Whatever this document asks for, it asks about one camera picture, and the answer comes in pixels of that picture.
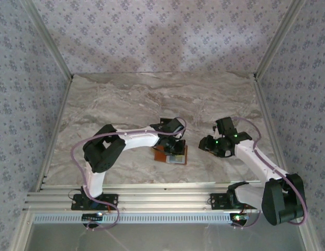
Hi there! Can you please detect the brown leather card holder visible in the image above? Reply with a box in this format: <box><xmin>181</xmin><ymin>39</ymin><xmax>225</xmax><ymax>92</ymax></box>
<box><xmin>153</xmin><ymin>145</ymin><xmax>189</xmax><ymax>166</ymax></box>

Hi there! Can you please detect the grey credit card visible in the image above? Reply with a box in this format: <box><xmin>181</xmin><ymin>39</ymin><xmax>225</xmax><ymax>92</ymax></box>
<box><xmin>169</xmin><ymin>154</ymin><xmax>184</xmax><ymax>165</ymax></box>

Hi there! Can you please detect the small circuit board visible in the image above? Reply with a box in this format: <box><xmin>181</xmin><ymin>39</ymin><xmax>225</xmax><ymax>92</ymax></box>
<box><xmin>229</xmin><ymin>213</ymin><xmax>250</xmax><ymax>223</ymax></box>
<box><xmin>82</xmin><ymin>213</ymin><xmax>104</xmax><ymax>222</ymax></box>

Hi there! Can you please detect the grey metal sheet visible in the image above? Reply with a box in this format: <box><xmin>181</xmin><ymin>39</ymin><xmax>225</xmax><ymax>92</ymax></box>
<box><xmin>28</xmin><ymin>223</ymin><xmax>307</xmax><ymax>251</ymax></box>

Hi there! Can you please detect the floral fabric backdrop panel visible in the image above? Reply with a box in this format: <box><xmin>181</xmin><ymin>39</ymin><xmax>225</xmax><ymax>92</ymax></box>
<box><xmin>31</xmin><ymin>0</ymin><xmax>296</xmax><ymax>75</ymax></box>
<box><xmin>0</xmin><ymin>0</ymin><xmax>71</xmax><ymax>251</ymax></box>
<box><xmin>256</xmin><ymin>0</ymin><xmax>325</xmax><ymax>251</ymax></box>

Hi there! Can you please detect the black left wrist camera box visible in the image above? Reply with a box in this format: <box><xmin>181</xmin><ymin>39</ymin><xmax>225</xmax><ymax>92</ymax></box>
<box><xmin>162</xmin><ymin>117</ymin><xmax>184</xmax><ymax>134</ymax></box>

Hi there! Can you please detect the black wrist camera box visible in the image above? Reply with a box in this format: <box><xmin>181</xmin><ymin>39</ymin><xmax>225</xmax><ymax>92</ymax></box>
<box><xmin>215</xmin><ymin>117</ymin><xmax>237</xmax><ymax>136</ymax></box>
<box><xmin>162</xmin><ymin>117</ymin><xmax>184</xmax><ymax>134</ymax></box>

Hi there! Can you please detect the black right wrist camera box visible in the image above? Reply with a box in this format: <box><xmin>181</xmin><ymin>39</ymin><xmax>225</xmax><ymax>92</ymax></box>
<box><xmin>215</xmin><ymin>117</ymin><xmax>237</xmax><ymax>136</ymax></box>

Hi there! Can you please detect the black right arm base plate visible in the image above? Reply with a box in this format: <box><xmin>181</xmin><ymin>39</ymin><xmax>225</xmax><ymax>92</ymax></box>
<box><xmin>209</xmin><ymin>192</ymin><xmax>259</xmax><ymax>210</ymax></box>

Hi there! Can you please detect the wide aluminium mounting rail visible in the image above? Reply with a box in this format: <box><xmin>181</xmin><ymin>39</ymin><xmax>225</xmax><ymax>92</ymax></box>
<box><xmin>22</xmin><ymin>182</ymin><xmax>308</xmax><ymax>211</ymax></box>

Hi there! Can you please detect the aluminium table side rail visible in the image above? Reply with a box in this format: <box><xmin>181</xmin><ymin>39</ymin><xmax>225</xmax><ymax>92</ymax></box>
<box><xmin>33</xmin><ymin>77</ymin><xmax>74</xmax><ymax>193</ymax></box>
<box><xmin>252</xmin><ymin>77</ymin><xmax>295</xmax><ymax>190</ymax></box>

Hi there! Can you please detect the grey slotted cable duct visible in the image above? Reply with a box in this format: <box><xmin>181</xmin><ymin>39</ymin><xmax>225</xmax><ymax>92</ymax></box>
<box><xmin>32</xmin><ymin>212</ymin><xmax>232</xmax><ymax>225</ymax></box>

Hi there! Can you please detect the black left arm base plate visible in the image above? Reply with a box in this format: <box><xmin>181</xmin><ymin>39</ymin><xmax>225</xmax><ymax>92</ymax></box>
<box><xmin>70</xmin><ymin>192</ymin><xmax>119</xmax><ymax>211</ymax></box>

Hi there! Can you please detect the aluminium frame post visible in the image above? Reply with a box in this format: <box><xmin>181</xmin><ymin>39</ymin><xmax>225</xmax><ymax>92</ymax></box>
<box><xmin>252</xmin><ymin>0</ymin><xmax>308</xmax><ymax>81</ymax></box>
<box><xmin>20</xmin><ymin>0</ymin><xmax>75</xmax><ymax>81</ymax></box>

